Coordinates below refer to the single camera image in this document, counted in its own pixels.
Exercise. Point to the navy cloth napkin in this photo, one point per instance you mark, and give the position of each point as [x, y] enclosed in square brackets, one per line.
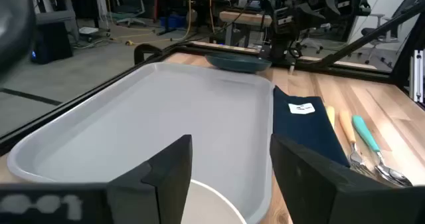
[305, 131]

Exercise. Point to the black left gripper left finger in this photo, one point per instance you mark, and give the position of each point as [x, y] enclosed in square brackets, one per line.
[166, 184]

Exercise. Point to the blue storage bin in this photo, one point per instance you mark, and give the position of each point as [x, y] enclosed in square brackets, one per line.
[172, 20]

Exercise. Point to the dark teal plate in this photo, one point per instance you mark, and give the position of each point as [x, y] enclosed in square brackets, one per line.
[237, 62]

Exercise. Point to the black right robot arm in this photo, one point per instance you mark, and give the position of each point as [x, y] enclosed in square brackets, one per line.
[282, 48]

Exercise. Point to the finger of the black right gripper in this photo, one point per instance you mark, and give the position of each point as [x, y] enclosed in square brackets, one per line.
[333, 4]
[310, 12]

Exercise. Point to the grey plastic tray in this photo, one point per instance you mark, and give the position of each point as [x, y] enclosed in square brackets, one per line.
[149, 117]

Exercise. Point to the grey office chair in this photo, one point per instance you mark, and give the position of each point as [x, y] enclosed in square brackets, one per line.
[131, 8]

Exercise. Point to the white ribbed bowl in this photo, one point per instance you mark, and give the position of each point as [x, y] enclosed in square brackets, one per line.
[206, 207]

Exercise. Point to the black table clamp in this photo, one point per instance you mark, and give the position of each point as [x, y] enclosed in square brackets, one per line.
[142, 49]

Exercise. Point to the silver frame bracket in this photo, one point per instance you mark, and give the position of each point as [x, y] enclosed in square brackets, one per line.
[416, 74]

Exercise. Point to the white office chair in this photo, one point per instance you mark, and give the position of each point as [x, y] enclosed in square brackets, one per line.
[382, 31]

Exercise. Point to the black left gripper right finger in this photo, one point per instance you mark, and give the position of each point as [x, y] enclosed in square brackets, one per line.
[305, 190]

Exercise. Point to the black computer tower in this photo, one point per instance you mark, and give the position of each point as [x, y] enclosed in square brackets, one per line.
[51, 44]

